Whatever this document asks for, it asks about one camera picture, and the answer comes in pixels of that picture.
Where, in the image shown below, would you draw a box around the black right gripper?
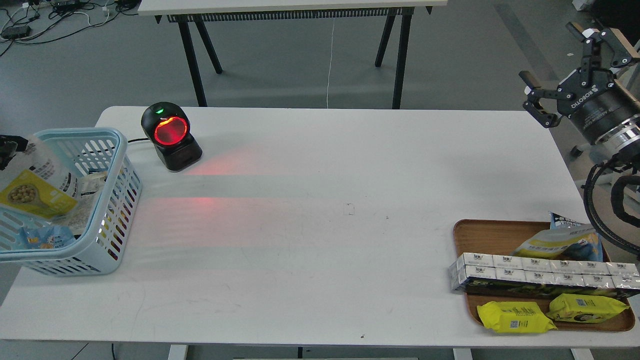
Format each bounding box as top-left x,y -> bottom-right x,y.
518,21 -> 640,146

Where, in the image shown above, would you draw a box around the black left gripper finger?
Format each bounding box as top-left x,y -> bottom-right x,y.
0,134 -> 29,171

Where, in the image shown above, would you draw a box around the yellow white bean snack pouch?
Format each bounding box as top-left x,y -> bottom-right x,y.
0,136 -> 80,220

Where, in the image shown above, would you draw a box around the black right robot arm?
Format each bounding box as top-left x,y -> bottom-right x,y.
519,22 -> 640,256

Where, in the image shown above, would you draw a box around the white snack bag in basket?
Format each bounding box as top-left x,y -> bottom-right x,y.
54,171 -> 108,242

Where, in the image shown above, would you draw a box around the blue snack bag in basket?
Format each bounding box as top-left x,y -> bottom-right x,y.
18,225 -> 76,250

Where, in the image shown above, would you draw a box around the light blue plastic basket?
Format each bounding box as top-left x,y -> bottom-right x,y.
1,128 -> 143,277

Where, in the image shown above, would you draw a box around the yellow blue snack pouch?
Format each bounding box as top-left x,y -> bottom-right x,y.
510,211 -> 604,262

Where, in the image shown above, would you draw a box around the yellow snack pack right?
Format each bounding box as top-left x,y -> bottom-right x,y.
545,293 -> 630,324

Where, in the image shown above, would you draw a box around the yellow snack pack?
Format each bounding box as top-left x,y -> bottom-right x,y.
545,293 -> 630,324
477,301 -> 557,334

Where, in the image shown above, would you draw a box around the yellow snack pack left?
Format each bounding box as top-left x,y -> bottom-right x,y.
477,301 -> 557,334

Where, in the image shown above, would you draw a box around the black barcode scanner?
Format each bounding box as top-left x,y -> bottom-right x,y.
141,101 -> 202,173

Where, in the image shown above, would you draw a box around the brown wooden tray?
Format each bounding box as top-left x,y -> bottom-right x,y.
453,219 -> 636,332

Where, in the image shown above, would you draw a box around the silver multipack box row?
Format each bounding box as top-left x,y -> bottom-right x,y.
446,252 -> 640,299

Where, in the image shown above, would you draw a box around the white background table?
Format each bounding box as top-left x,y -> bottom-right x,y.
136,0 -> 450,110

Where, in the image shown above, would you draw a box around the floor cables and adapters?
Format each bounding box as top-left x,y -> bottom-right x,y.
0,0 -> 141,56

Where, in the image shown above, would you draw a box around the white hanging cable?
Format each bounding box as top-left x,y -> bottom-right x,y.
326,18 -> 336,109

